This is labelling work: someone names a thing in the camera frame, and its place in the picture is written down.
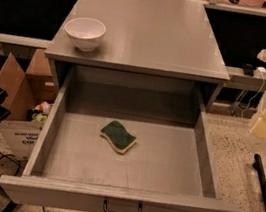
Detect green and yellow sponge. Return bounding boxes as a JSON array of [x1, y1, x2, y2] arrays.
[[100, 120, 137, 155]]

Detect grey cabinet with counter top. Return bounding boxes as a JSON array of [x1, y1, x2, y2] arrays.
[[46, 0, 229, 107]]

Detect open grey drawer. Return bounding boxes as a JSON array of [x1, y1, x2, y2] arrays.
[[0, 67, 243, 212]]

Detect black power adapter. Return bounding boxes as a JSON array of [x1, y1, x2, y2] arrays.
[[243, 63, 254, 76]]

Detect white ceramic bowl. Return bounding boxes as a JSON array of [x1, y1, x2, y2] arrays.
[[64, 17, 106, 52]]

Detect colourful items in box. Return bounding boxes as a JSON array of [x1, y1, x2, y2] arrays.
[[27, 101, 53, 123]]

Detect brown cardboard box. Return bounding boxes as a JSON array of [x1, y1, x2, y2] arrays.
[[0, 49, 56, 161]]

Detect black floor cable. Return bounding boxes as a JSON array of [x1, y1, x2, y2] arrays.
[[0, 135, 27, 178]]

